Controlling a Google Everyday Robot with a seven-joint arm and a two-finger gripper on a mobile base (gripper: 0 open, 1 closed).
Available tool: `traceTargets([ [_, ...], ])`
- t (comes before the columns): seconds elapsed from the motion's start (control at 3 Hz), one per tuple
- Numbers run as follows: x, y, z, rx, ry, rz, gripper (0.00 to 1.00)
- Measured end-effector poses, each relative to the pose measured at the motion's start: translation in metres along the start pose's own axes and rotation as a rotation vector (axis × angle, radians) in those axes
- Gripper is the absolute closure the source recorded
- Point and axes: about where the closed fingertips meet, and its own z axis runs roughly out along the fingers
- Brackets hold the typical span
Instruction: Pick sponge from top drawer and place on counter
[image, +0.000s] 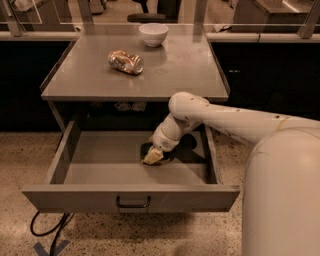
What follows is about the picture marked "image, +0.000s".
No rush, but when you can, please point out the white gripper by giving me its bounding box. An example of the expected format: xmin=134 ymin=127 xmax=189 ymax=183
xmin=143 ymin=128 xmax=179 ymax=165

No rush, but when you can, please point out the green and yellow sponge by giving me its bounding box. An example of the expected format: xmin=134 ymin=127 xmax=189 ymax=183
xmin=140 ymin=143 xmax=170 ymax=166

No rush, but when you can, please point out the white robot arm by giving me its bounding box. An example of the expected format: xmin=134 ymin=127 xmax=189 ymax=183
xmin=143 ymin=92 xmax=320 ymax=256

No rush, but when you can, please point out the grey open drawer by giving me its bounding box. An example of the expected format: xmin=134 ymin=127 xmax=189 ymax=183
xmin=22 ymin=121 xmax=240 ymax=213

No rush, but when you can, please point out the grey counter cabinet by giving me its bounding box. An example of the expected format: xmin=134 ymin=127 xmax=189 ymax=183
xmin=42 ymin=23 xmax=230 ymax=128

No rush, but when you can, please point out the crushed metal can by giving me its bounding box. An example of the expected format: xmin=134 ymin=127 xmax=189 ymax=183
xmin=108 ymin=50 xmax=144 ymax=75

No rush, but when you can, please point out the white bowl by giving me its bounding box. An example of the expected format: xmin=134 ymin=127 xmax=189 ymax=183
xmin=139 ymin=23 xmax=169 ymax=47

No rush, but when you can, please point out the black drawer handle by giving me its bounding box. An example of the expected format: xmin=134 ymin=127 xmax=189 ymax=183
xmin=116 ymin=196 xmax=151 ymax=209

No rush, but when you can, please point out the black floor cable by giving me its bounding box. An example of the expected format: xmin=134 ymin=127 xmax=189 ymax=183
xmin=30 ymin=210 xmax=76 ymax=256

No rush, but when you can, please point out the glass partition with frame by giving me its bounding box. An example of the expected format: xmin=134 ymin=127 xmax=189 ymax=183
xmin=0 ymin=0 xmax=320 ymax=43

